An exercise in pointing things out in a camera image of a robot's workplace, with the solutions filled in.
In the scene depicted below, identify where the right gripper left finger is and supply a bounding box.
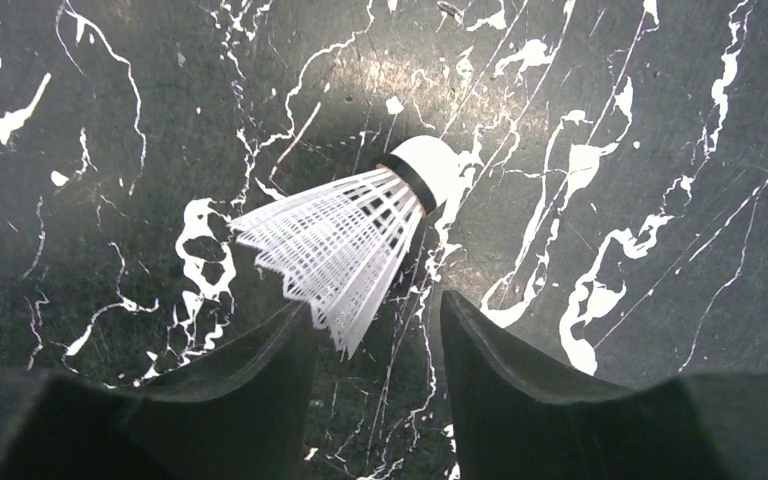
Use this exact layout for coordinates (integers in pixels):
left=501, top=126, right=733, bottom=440
left=0, top=303, right=315, bottom=479

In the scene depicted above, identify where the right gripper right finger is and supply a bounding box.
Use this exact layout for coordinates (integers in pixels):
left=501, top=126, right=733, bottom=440
left=440, top=290, right=768, bottom=479

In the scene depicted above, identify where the white shuttlecock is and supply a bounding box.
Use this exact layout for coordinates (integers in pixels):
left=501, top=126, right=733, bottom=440
left=228, top=135, right=463, bottom=357

